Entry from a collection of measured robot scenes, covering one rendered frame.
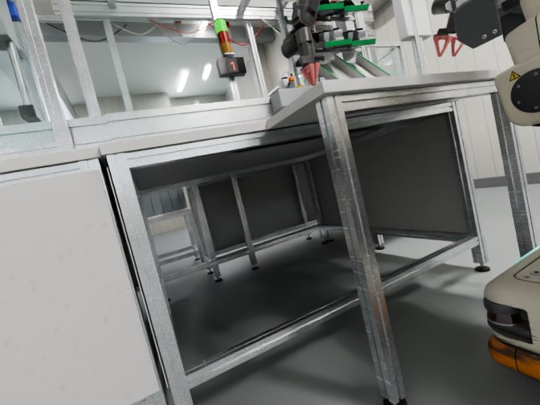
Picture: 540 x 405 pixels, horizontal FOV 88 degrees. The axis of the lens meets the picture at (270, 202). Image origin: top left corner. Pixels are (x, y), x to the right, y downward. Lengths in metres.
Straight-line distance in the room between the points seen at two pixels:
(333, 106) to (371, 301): 0.49
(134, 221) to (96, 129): 0.29
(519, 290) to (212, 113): 0.97
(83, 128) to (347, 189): 0.74
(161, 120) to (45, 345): 0.66
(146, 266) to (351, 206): 0.57
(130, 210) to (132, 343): 0.36
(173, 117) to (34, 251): 0.51
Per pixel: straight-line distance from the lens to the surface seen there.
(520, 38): 1.02
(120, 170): 0.86
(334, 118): 0.73
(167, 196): 2.95
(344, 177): 0.71
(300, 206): 2.93
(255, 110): 1.04
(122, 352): 0.94
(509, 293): 0.92
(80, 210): 0.87
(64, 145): 0.93
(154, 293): 0.88
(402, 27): 2.97
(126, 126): 0.95
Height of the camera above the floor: 0.66
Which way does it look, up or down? 4 degrees down
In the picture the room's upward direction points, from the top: 14 degrees counter-clockwise
